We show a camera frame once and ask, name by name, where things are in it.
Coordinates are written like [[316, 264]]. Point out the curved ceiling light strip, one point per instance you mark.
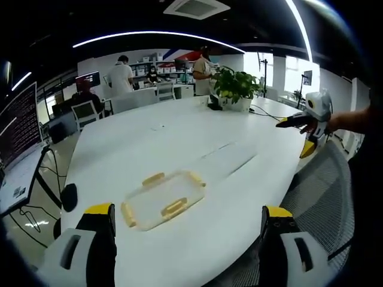
[[155, 35]]

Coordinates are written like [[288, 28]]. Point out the white office chair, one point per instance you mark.
[[165, 91], [86, 115]]

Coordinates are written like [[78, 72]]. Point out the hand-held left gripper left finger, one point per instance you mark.
[[74, 254]]

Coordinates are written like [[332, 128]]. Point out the green potted plant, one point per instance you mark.
[[235, 85]]

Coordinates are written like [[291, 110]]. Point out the large dark computer monitor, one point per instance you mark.
[[18, 125]]

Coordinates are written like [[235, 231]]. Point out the person's right hand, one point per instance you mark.
[[308, 128]]

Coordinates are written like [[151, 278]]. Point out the grey mesh office chair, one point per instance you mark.
[[317, 191]]

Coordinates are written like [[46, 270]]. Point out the clear lid with yellow buckles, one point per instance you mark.
[[167, 198]]

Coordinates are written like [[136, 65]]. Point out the long ceiling light strip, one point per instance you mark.
[[300, 28]]

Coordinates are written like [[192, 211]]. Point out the small dark monitor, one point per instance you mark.
[[87, 80]]

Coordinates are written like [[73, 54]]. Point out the shelf with white boxes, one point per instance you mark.
[[167, 67]]

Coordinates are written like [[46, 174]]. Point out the black tripod stand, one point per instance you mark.
[[264, 74]]

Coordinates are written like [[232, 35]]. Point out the small wall screen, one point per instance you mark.
[[308, 77]]

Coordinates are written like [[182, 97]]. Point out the ceiling air vent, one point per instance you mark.
[[193, 8]]

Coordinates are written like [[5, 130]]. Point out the person's dark clothing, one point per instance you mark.
[[368, 194]]

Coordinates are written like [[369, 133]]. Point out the black round chair headrest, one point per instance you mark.
[[69, 197]]

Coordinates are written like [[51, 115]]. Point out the white side desk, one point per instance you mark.
[[18, 182]]

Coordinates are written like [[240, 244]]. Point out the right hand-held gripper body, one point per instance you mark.
[[320, 104]]

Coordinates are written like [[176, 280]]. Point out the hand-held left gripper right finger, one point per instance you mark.
[[287, 257]]

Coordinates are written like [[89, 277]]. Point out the black device on table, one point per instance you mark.
[[215, 103]]

